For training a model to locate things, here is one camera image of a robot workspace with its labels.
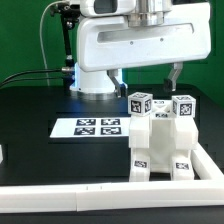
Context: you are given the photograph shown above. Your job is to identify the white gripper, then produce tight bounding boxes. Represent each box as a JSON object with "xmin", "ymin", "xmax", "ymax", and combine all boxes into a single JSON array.
[{"xmin": 77, "ymin": 2, "xmax": 211, "ymax": 98}]

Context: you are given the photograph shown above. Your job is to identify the white tagged cube nut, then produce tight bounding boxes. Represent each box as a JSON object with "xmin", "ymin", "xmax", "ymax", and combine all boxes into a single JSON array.
[
  {"xmin": 172, "ymin": 95, "xmax": 196, "ymax": 117},
  {"xmin": 128, "ymin": 92, "xmax": 153, "ymax": 116}
]

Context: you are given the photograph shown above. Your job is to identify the white chair seat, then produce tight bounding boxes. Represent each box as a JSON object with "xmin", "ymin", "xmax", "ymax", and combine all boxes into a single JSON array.
[{"xmin": 129, "ymin": 113, "xmax": 198, "ymax": 173}]

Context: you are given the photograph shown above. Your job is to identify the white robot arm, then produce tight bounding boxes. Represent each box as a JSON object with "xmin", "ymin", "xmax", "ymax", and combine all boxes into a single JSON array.
[{"xmin": 68, "ymin": 0, "xmax": 211, "ymax": 92}]

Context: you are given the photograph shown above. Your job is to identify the white L-shaped fence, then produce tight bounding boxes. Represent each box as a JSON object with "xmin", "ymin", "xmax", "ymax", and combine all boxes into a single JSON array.
[{"xmin": 0, "ymin": 147, "xmax": 224, "ymax": 213}]

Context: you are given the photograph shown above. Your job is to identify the white marker base plate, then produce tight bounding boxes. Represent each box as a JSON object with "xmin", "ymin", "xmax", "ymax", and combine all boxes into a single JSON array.
[{"xmin": 50, "ymin": 117, "xmax": 130, "ymax": 138}]

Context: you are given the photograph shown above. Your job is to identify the black base cables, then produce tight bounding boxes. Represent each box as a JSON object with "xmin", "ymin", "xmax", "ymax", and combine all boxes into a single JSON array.
[{"xmin": 0, "ymin": 66, "xmax": 76, "ymax": 89}]

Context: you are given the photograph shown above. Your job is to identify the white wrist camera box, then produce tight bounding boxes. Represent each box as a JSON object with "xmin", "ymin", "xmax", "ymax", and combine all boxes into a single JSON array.
[{"xmin": 80, "ymin": 0, "xmax": 136, "ymax": 17}]

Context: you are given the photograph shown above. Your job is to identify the black camera on stand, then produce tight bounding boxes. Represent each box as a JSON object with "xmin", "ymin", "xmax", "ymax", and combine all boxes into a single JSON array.
[{"xmin": 50, "ymin": 1, "xmax": 81, "ymax": 88}]

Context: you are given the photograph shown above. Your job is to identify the grey camera cable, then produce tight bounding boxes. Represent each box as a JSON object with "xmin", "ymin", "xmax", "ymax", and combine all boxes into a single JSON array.
[{"xmin": 38, "ymin": 0, "xmax": 69, "ymax": 87}]

